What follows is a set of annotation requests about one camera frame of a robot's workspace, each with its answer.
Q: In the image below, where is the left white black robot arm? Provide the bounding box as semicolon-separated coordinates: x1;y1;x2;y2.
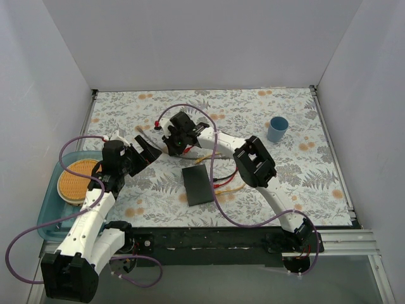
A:
40;134;161;303

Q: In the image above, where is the orange woven round plate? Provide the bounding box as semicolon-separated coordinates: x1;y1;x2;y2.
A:
57;159;98;206

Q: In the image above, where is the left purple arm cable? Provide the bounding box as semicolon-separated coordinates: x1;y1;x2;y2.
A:
4;135;163;288

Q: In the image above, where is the floral patterned table mat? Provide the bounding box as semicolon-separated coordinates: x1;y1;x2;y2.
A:
83;88;351;227

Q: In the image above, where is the yellow ethernet cable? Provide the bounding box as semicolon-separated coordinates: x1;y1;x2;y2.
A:
194;153;246;194

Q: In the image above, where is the black network switch box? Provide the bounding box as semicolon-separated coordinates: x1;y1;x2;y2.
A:
182;165;214;207

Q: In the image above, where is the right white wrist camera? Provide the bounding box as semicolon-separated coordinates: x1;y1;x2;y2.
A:
159;118;173;139

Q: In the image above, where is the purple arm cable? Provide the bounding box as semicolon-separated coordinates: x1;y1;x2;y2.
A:
154;103;320;275
4;135;163;288

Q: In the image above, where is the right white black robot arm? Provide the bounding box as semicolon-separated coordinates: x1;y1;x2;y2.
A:
155;111;315;252

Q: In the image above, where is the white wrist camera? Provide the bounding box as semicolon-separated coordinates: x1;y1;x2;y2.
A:
109;129;128;143
159;118;173;139

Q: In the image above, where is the aluminium frame rail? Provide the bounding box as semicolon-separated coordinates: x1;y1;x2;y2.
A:
39;229;381;258

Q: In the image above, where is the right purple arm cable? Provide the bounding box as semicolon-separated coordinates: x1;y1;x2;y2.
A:
154;103;320;275

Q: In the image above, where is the blue plastic cup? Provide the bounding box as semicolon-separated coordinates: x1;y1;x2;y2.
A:
267;117;289;143

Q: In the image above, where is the black ethernet cable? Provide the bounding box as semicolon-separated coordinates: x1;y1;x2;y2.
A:
211;158;239;182

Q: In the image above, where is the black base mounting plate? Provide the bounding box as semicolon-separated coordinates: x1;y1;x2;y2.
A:
98;221;326;276

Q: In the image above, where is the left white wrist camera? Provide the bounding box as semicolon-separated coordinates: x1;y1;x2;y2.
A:
109;129;128;143

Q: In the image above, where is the grey ethernet cable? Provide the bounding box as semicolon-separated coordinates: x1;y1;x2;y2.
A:
137;125;165;153

